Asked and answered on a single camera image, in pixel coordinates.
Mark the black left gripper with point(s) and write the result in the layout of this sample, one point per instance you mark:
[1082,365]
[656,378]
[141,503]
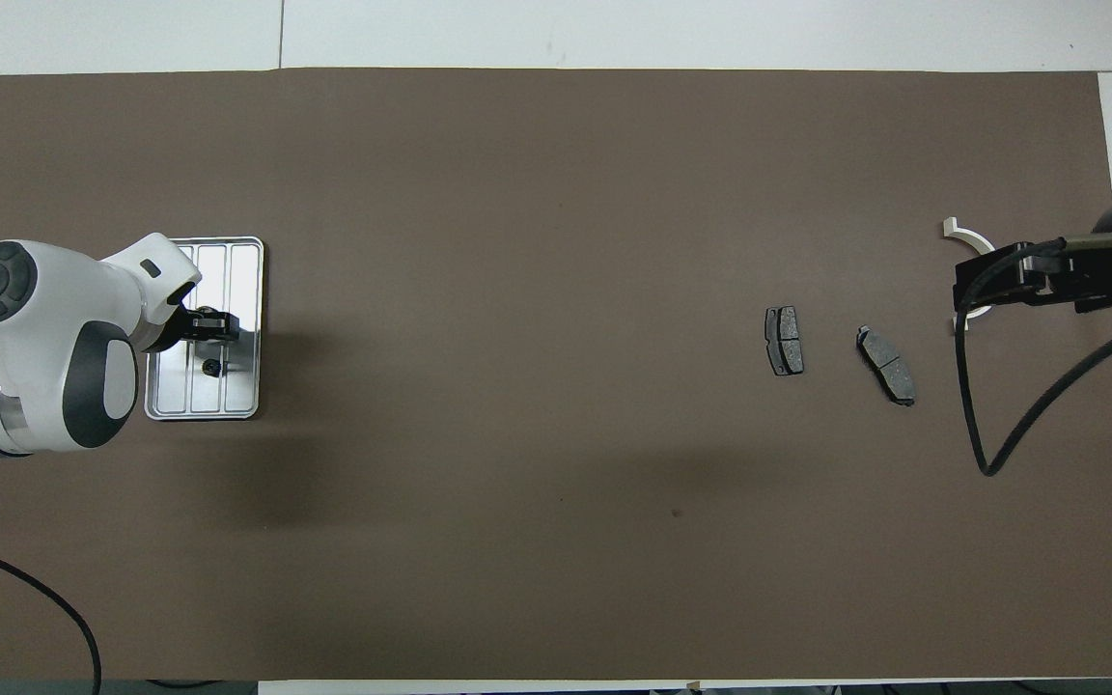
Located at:
[180,328]

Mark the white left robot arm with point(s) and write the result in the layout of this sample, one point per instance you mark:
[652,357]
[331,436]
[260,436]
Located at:
[44,328]

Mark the silver metal tray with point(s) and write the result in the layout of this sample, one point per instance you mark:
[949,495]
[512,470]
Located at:
[242,290]

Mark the curved dark brake pad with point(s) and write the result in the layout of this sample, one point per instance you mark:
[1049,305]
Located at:
[887,365]

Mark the rectangular dark brake pad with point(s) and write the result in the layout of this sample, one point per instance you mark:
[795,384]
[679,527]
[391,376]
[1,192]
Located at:
[786,340]

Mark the brown table mat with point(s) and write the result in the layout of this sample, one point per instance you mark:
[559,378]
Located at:
[517,290]

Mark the white curved plastic bracket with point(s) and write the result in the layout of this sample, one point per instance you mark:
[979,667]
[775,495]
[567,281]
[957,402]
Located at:
[961,232]

